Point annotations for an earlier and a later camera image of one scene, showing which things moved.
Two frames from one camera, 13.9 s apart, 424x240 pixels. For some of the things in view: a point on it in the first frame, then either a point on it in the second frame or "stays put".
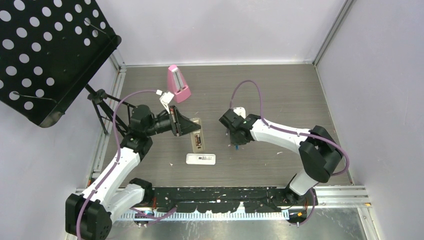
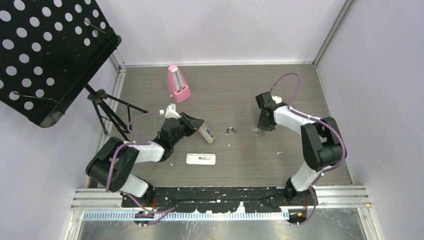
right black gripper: [234, 141] to [262, 125]
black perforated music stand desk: [49, 49] stays put
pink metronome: [177, 85] stays put
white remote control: [200, 159] stays put
